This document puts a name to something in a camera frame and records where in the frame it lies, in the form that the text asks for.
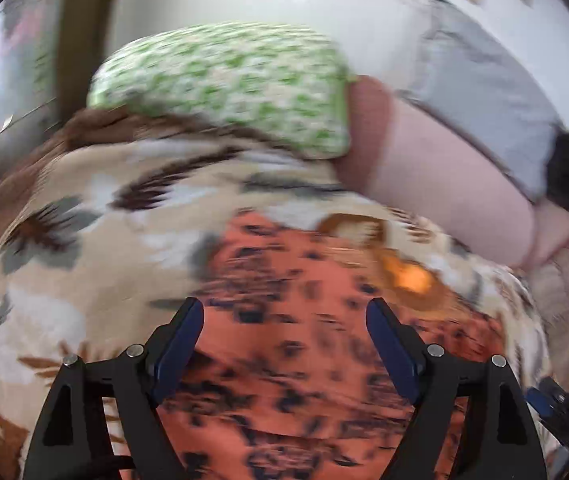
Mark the orange floral small garment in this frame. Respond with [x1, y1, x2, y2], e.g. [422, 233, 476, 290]
[157, 210, 510, 480]

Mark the green checked pillow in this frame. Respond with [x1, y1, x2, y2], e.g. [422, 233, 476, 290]
[87, 22, 357, 161]

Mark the leaf print blanket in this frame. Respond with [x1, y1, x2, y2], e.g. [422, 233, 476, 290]
[0, 130, 552, 480]

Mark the wooden door with stained glass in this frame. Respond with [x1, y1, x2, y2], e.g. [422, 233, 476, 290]
[0, 0, 125, 181]

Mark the striped beige cushion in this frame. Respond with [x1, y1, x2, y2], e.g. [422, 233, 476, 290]
[527, 245, 569, 401]

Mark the grey pillow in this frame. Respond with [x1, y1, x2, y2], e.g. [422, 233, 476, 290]
[399, 0, 565, 203]

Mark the brown bed sheet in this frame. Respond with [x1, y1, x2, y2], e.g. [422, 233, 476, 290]
[0, 107, 200, 261]

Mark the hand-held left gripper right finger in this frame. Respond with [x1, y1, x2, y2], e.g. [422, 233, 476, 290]
[365, 297, 548, 480]

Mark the pink bolster cushion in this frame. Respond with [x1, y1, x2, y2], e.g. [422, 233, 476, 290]
[337, 75, 537, 268]

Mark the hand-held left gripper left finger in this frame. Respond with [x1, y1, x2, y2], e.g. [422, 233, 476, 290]
[22, 297, 205, 480]

